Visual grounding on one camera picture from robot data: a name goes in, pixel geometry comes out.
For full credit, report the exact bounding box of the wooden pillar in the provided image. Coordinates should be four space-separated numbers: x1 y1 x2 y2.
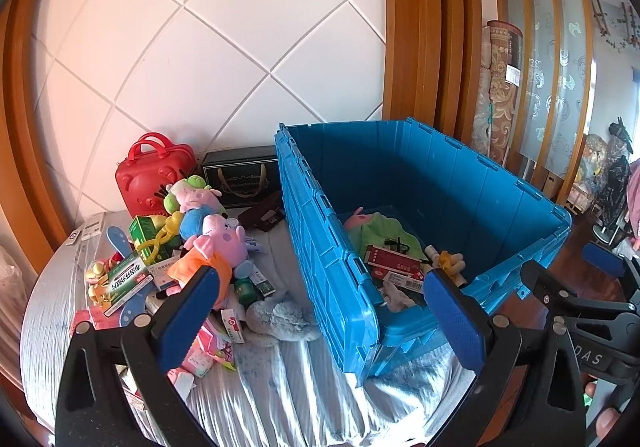
382 0 486 148

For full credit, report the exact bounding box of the white red-label box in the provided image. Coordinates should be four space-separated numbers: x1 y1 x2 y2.
220 307 247 344

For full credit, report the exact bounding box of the pink packet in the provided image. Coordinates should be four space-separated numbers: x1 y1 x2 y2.
182 317 236 378

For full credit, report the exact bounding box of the pig plush with orange dress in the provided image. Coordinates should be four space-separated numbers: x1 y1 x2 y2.
166 214 249 310

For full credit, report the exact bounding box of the blue plastic toy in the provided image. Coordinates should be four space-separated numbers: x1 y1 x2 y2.
106 226 168 328

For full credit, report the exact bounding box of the pink box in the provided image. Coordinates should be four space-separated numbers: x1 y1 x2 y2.
75 309 121 330

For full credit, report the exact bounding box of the red white medicine box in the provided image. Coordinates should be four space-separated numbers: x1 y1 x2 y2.
382 272 426 295

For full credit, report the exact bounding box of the person's right hand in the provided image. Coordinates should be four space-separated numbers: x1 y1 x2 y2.
582 379 622 439

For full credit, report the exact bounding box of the grey plush toy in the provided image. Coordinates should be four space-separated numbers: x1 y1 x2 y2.
246 294 323 348

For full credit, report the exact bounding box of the red toy suitcase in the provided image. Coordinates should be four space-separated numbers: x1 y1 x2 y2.
115 133 198 218

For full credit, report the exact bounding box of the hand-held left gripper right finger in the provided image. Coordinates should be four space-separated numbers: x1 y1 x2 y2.
424 269 586 447

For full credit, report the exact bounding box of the rolled patterned carpet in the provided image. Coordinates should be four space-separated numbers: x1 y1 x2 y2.
480 20 523 168

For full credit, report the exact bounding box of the gold toy figure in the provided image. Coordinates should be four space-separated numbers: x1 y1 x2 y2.
86 259 113 313

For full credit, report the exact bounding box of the pig plush with blue shirt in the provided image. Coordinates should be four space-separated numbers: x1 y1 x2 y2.
164 174 224 239

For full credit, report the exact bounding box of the curved wooden wall frame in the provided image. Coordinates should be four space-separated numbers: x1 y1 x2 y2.
0 0 71 258

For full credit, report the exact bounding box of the yellow plastic chain toy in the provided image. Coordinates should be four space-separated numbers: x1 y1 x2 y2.
132 212 183 264

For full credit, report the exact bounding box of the black plastic bag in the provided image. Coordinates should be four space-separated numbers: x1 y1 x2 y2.
595 154 633 228

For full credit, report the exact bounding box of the green white medicine box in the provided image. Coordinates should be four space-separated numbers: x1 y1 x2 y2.
102 252 153 319

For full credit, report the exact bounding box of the dark gift box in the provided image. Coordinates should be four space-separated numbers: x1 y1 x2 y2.
202 147 281 208

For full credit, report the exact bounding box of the white cloth-covered desktop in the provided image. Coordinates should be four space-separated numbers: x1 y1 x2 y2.
20 207 501 447

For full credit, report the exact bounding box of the yellow white plush toy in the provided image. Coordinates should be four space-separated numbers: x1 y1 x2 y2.
432 251 468 285

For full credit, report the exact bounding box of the green bottle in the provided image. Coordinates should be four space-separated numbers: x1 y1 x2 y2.
234 278 258 306

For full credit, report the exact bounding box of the wooden glass partition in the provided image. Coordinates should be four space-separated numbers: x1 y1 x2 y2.
487 0 640 208

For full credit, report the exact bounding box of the blue storage crate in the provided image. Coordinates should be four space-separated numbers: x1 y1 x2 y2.
274 117 573 388

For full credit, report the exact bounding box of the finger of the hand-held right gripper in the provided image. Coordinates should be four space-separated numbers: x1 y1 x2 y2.
520 261 636 326
581 241 640 305

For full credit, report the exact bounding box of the white blue box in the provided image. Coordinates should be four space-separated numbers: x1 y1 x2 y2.
150 262 183 290

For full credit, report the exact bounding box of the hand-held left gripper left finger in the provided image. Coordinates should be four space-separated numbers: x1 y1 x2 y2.
55 266 221 447

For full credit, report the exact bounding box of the dark maroon pouch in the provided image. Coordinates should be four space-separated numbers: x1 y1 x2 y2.
237 192 286 233

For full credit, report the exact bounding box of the green cloth hat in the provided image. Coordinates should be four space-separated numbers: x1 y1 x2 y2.
347 213 426 260

